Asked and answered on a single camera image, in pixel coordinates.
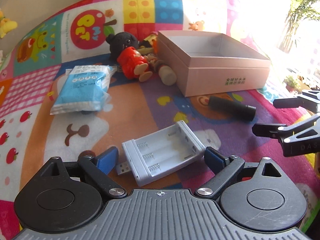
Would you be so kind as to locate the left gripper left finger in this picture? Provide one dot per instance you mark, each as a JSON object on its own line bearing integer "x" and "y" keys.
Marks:
{"x": 86, "y": 178}

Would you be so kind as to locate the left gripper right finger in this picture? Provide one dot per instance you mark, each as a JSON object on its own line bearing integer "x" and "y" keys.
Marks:
{"x": 236, "y": 179}

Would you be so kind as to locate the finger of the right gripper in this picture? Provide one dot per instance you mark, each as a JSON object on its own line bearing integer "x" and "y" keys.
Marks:
{"x": 297, "y": 139}
{"x": 308, "y": 99}

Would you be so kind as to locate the red wooden doll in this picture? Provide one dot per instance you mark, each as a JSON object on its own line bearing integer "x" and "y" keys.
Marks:
{"x": 134, "y": 65}

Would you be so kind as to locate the white battery charger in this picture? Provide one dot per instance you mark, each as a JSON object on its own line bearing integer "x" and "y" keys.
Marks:
{"x": 161, "y": 153}

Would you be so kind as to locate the black cylindrical flashlight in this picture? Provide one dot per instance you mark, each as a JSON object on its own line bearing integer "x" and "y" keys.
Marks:
{"x": 235, "y": 109}

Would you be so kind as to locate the colourful cartoon play mat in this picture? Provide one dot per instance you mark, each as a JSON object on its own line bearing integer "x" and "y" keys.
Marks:
{"x": 34, "y": 72}

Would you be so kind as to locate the blue tissue pack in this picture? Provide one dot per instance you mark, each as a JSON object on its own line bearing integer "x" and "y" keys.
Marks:
{"x": 85, "y": 89}

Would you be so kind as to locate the pink cardboard box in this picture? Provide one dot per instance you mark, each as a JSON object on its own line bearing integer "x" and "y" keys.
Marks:
{"x": 210, "y": 63}

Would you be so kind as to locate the black plush toy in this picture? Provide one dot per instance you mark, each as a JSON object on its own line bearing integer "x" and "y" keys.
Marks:
{"x": 120, "y": 41}

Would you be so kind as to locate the yellow plush duck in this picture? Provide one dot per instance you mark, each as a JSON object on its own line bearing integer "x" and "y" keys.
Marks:
{"x": 6, "y": 25}

